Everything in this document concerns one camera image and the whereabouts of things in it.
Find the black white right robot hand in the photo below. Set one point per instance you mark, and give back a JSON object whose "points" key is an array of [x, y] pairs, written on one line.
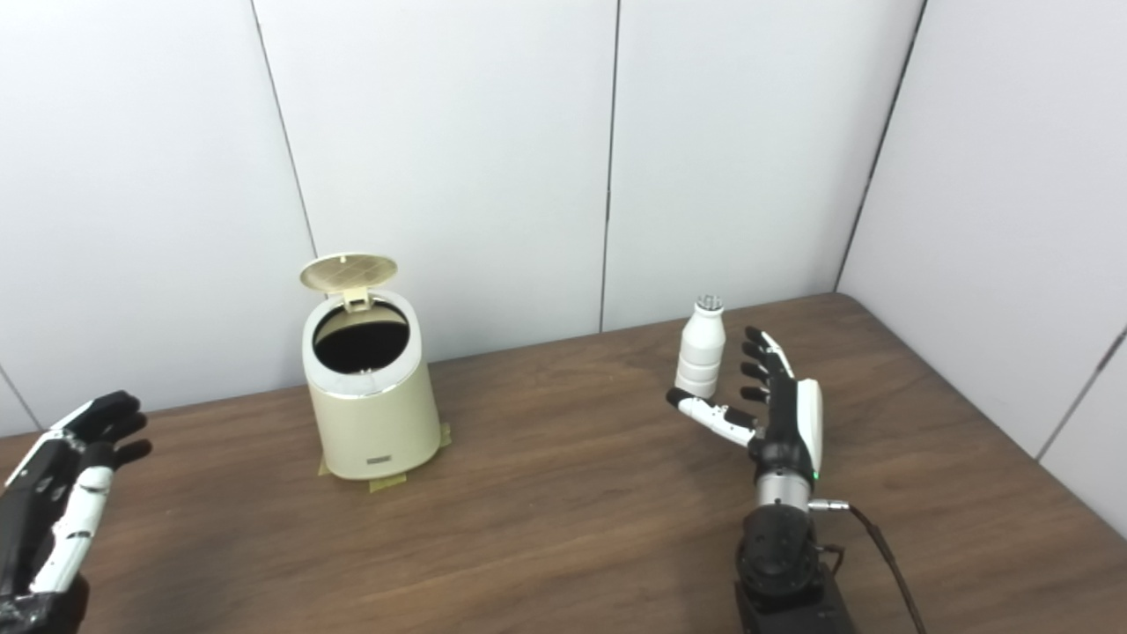
{"points": [[788, 431]]}

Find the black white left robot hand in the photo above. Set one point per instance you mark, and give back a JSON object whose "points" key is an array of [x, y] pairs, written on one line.
{"points": [[44, 528]]}

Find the small white plastic bottle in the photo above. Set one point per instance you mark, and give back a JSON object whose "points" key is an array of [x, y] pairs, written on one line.
{"points": [[702, 352]]}

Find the cream-colored lidded bin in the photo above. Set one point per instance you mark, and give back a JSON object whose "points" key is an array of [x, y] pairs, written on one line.
{"points": [[374, 423]]}

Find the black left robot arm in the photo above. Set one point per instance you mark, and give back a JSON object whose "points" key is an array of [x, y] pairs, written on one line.
{"points": [[53, 621]]}

